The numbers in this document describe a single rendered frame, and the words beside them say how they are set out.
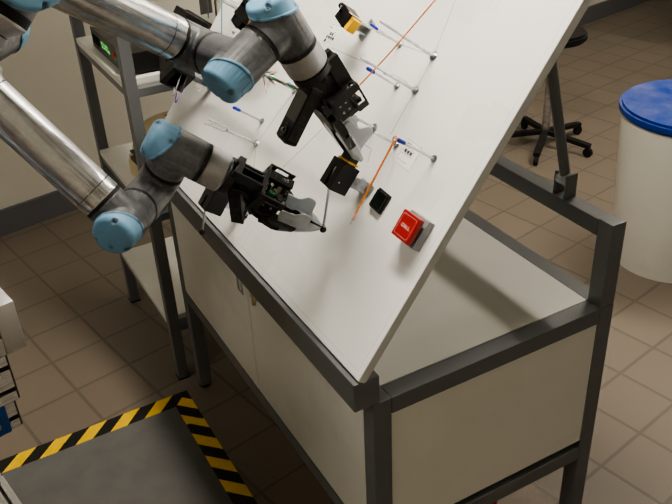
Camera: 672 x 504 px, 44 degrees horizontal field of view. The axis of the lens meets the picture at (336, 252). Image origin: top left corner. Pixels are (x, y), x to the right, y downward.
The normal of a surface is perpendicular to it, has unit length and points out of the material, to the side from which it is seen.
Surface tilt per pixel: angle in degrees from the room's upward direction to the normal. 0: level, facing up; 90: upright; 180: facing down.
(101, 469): 0
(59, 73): 90
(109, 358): 0
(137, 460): 0
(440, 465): 90
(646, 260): 93
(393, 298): 53
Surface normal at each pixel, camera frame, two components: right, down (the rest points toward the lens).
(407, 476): 0.49, 0.43
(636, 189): -0.87, 0.34
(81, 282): -0.04, -0.85
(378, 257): -0.72, -0.28
